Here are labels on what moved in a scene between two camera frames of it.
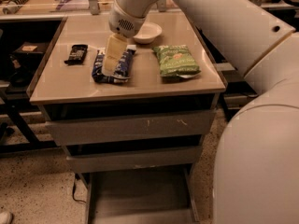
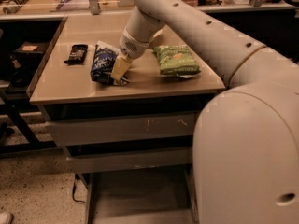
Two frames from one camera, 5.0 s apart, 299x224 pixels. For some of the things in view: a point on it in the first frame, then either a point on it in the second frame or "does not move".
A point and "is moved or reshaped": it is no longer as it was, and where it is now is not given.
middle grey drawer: x=170 y=157 does not move
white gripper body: x=127 y=22 → x=132 y=47
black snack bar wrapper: x=77 y=55 does not move
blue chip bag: x=122 y=71 is moved or reshaped
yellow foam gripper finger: x=115 y=49 → x=121 y=63
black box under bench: x=28 y=54 does not move
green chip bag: x=176 y=61 does not move
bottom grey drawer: x=150 y=196 does not move
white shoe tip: x=5 y=217 does not move
